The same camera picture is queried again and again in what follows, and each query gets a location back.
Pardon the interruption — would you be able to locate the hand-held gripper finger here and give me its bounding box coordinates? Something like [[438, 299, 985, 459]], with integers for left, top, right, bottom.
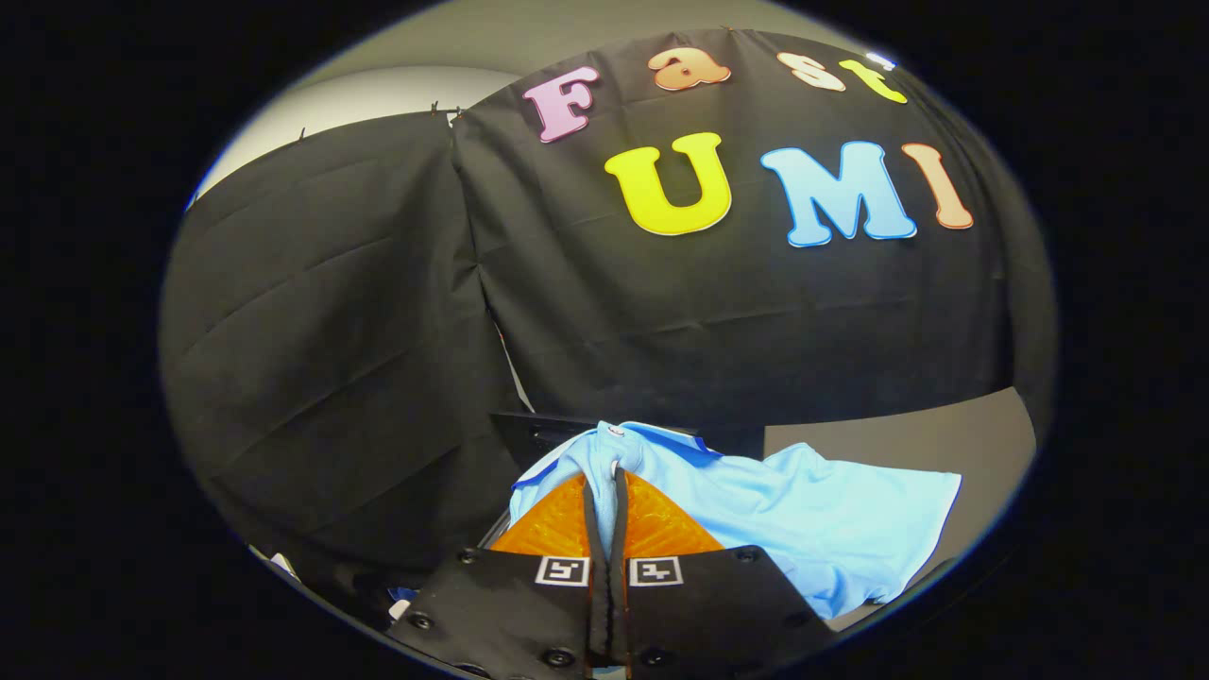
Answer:
[[610, 467, 838, 679], [387, 470, 615, 680]]

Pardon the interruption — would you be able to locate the grey and beige cabinet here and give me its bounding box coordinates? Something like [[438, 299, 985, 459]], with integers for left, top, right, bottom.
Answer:
[[763, 385, 1037, 632]]

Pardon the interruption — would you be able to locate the black washing machine lid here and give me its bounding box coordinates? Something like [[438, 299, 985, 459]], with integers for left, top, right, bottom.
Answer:
[[489, 410, 766, 466]]

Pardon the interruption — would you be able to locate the light blue shirt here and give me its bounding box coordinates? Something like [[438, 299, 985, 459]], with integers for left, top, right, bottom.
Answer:
[[508, 420, 963, 621]]

